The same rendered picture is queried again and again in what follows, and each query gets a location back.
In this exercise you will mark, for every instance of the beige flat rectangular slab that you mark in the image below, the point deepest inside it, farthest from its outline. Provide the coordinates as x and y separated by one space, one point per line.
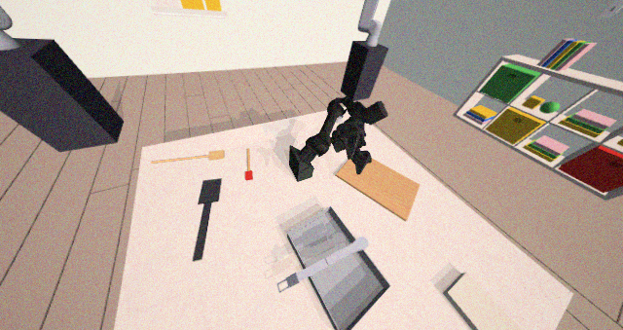
476 307

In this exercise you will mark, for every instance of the wooden board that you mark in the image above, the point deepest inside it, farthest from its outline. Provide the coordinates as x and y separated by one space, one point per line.
383 185

